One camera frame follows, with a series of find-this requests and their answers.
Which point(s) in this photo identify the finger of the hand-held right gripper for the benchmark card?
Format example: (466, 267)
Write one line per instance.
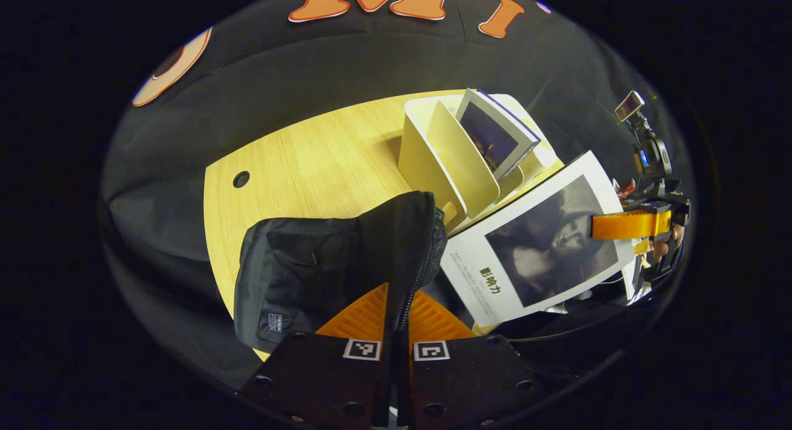
(631, 224)

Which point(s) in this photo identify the white bookshelf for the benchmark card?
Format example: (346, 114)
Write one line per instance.
(458, 164)

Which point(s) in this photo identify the blue dark cover book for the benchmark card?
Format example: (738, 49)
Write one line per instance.
(492, 139)

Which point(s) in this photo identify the black schoolbag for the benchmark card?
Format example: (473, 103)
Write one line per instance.
(322, 263)

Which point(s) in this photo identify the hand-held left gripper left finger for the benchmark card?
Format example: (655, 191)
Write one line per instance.
(315, 380)

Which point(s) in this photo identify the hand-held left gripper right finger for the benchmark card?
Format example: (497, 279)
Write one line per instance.
(470, 380)

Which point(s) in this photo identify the white portrait cover book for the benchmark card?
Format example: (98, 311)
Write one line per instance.
(538, 244)

